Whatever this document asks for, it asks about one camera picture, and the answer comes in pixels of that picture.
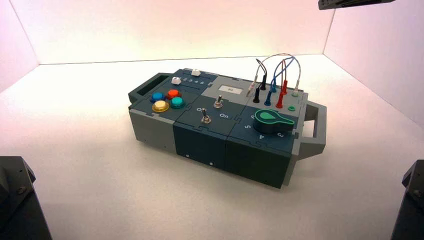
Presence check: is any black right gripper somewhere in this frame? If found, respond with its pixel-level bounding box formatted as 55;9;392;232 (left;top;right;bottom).
317;0;397;10

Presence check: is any teal rotary knob green pointer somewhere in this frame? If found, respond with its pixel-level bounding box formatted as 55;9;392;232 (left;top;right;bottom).
253;109;296;135

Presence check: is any grey and teal control box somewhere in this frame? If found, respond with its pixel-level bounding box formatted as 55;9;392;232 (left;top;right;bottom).
128;68;328;190

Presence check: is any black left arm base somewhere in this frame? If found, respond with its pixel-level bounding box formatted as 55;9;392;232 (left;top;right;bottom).
0;155;53;240

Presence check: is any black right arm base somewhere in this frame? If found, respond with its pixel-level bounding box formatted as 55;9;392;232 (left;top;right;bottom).
390;159;424;240

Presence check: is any small white display screen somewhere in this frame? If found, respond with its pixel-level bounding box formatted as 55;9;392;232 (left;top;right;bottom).
219;84;243;95

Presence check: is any teal round push button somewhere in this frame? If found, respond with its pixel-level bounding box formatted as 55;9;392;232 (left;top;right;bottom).
169;96;186;110

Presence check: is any blue round push button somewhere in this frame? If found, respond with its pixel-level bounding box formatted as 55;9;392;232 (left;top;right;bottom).
150;91;167;103

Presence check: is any yellow round push button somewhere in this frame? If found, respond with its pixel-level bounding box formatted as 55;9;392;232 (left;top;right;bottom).
151;99;170;113

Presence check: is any red banana plug cable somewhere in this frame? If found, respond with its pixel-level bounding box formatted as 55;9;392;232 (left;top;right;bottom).
275;58;289;110

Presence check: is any blue banana plug cable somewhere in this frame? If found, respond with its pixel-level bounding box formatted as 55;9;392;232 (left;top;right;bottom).
263;56;295;107

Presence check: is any white banana plug cable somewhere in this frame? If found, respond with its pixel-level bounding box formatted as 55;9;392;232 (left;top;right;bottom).
245;53;302;98

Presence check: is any black banana plug cable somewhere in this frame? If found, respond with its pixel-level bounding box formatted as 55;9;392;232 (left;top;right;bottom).
252;58;268;104

